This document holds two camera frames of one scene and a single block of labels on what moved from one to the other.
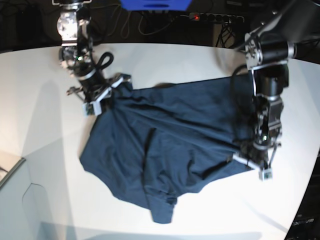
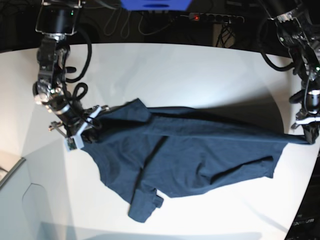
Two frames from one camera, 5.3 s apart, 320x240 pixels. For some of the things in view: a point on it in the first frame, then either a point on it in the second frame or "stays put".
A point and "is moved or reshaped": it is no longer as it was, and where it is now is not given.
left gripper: x=94 y=89 → x=72 y=119
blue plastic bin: x=155 y=5 stays put
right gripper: x=258 y=154 → x=310 y=101
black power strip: x=215 y=17 stays put
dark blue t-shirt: x=153 y=143 is moved or reshaped
